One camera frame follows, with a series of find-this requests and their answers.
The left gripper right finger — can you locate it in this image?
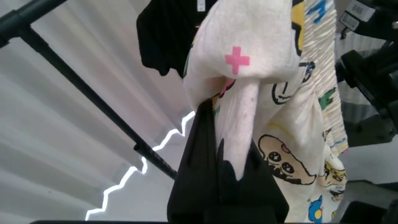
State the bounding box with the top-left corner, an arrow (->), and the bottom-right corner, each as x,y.
205,139 -> 290,223

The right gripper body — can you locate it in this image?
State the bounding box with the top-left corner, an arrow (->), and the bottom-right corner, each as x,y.
338,0 -> 398,42

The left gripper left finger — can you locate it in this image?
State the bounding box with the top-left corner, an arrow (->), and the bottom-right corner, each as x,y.
167,99 -> 220,223

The cream printed garment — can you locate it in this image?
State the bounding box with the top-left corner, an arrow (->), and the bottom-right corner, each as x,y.
182,0 -> 349,223

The black sleeveless top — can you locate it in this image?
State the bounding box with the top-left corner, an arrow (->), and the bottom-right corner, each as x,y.
136,0 -> 218,78

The black clothes rack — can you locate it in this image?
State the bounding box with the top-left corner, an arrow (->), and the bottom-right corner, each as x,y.
0,0 -> 178,180

